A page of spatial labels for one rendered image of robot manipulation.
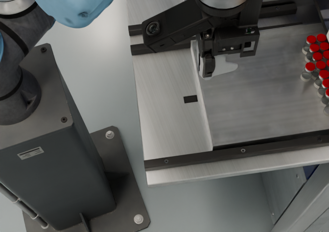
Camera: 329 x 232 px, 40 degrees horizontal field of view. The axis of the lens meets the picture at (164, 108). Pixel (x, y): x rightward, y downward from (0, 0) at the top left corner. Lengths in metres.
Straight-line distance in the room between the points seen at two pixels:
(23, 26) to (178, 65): 0.35
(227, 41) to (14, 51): 0.52
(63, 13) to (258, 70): 0.63
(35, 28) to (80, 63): 1.12
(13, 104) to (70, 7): 0.65
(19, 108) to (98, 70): 1.04
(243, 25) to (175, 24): 0.10
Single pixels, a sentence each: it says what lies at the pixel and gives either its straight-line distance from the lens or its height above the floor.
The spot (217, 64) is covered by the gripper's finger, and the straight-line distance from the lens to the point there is 0.71.
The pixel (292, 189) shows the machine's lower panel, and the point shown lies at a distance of 1.39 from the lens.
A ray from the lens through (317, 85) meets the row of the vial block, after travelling 1.02.
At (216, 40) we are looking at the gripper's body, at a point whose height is 1.23.
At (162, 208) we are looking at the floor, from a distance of 1.81.
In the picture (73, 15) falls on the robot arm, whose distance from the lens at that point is 0.47.
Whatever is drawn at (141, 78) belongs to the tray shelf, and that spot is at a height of 0.88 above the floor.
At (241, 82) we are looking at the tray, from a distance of 1.01.
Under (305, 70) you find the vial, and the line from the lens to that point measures 1.01.
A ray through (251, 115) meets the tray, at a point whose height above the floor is 0.88.
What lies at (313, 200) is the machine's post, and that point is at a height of 0.61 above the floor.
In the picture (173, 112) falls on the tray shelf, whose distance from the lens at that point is 0.97.
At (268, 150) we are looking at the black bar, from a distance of 0.93.
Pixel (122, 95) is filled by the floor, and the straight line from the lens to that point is 2.02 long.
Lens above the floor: 1.74
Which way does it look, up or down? 62 degrees down
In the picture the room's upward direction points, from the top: 6 degrees counter-clockwise
